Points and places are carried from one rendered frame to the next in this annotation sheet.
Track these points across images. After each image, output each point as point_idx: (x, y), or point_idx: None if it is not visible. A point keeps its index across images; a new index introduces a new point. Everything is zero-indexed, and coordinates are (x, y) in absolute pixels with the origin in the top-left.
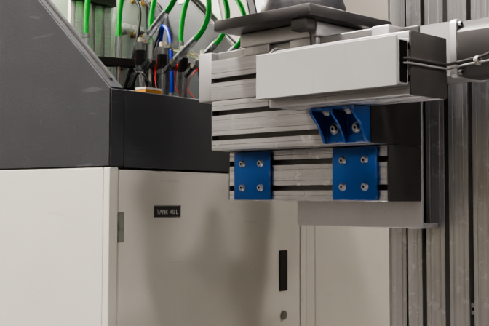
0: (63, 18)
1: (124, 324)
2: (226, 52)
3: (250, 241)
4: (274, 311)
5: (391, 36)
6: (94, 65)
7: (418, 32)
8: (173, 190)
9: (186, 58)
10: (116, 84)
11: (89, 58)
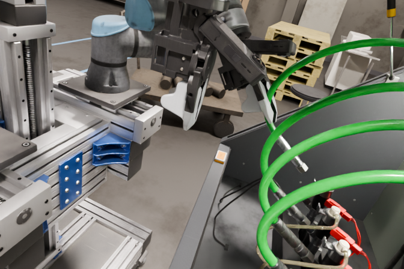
0: (286, 115)
1: None
2: (147, 104)
3: None
4: None
5: (74, 69)
6: (240, 131)
7: (64, 69)
8: None
9: (327, 253)
10: (223, 139)
11: (245, 128)
